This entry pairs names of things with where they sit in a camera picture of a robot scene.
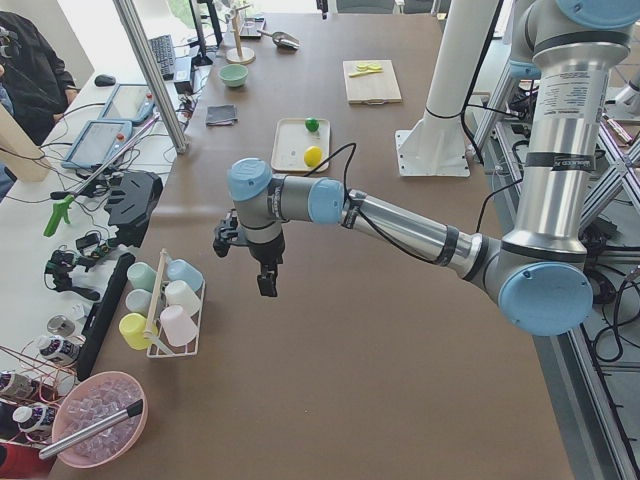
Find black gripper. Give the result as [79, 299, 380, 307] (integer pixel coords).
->
[213, 209, 285, 298]

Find yellow lemon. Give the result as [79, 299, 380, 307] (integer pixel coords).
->
[303, 145, 323, 168]

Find green lime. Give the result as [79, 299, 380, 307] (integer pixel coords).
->
[304, 117, 319, 132]

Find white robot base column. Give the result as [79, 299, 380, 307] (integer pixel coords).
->
[395, 0, 502, 178]

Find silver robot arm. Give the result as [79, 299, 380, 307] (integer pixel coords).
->
[213, 1, 639, 336]

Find white rabbit tray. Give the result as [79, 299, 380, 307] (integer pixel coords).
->
[271, 118, 331, 173]

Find white plastic cup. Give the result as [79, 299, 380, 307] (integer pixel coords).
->
[164, 280, 201, 317]

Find blue plastic cup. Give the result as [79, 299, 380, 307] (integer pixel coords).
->
[166, 259, 204, 292]

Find pink plastic cup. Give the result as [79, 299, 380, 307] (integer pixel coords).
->
[160, 305, 198, 347]

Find green plastic cup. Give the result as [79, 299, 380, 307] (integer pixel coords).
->
[127, 262, 157, 292]

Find white cup rack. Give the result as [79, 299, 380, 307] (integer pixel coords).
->
[143, 249, 206, 359]

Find grey plastic cup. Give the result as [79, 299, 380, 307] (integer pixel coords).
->
[125, 289, 152, 317]

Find yellow plastic cup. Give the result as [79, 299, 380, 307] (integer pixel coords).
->
[119, 312, 152, 350]

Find grey folded cloth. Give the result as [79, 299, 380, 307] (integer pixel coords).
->
[205, 104, 238, 126]

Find mint green bowl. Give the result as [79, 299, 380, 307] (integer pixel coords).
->
[218, 64, 249, 88]

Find pink bowl of ice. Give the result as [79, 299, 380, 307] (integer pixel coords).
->
[51, 371, 148, 469]

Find blue teach pendant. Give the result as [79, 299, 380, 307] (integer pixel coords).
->
[101, 84, 155, 126]
[61, 119, 133, 169]

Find yellow plastic knife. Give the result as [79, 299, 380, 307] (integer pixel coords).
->
[348, 69, 383, 78]

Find wooden cutting board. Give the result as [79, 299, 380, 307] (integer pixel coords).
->
[342, 60, 402, 105]

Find metal tongs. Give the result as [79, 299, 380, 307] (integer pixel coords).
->
[39, 399, 144, 460]

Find wooden mug tree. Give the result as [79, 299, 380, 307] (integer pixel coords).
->
[225, 0, 256, 65]

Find lemon slices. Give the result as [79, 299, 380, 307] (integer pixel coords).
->
[356, 62, 383, 72]

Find metal scoop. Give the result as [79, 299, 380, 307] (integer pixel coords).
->
[258, 29, 300, 50]

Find black keyboard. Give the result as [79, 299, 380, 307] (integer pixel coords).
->
[148, 35, 176, 80]

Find black computer mouse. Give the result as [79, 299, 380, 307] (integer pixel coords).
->
[94, 74, 116, 87]

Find person in black jacket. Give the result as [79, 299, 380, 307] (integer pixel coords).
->
[0, 10, 80, 146]

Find black plastic bracket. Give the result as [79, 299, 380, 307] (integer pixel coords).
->
[104, 171, 163, 247]

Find green handled grabber tool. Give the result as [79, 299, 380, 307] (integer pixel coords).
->
[43, 112, 161, 238]

